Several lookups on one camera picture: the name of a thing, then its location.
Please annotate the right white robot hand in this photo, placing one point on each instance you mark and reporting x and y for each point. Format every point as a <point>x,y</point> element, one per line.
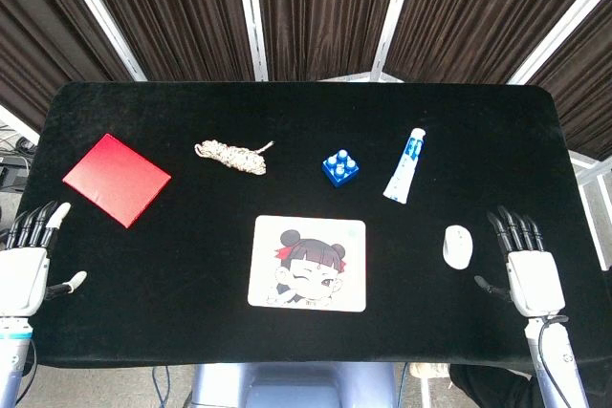
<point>533,284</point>

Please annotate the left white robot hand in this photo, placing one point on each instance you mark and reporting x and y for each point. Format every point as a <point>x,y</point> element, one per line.
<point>19,279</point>

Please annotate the white computer mouse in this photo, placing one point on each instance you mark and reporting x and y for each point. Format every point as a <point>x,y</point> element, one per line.
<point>457,248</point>

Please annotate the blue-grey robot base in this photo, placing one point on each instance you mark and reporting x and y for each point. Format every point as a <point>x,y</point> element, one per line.
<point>287,386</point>

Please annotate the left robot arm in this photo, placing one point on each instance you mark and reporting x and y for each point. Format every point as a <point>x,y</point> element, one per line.
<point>12,360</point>

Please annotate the cartoon girl mouse pad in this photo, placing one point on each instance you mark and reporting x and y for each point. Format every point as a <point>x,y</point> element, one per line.
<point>268,260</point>

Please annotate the black fabric heap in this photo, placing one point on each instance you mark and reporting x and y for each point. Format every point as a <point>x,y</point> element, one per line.
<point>492,389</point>

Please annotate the beige shoe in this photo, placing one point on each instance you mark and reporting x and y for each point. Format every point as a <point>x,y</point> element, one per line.
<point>428,370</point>

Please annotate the red hardcover notebook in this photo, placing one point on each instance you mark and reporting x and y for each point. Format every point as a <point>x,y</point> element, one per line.
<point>115,178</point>

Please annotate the black velvet tablecloth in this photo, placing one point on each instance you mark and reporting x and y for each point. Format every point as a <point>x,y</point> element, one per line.
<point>191,274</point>

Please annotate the white and blue tube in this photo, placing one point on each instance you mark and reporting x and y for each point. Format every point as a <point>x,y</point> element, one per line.
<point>404,169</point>

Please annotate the dark brown curtain panel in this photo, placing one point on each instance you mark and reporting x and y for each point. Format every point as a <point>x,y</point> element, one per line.
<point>325,11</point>
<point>478,11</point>
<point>172,11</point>
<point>43,45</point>
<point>583,83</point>

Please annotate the blue building block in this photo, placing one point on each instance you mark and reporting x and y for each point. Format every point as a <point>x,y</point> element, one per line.
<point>340,170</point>

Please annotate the white metal side frame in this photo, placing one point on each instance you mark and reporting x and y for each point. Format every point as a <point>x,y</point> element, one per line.
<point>590,171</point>

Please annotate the white metal frame post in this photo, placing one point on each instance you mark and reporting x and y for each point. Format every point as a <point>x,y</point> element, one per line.
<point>16,125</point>
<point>252,16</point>
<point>98,11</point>
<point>393,16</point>
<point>559,28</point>

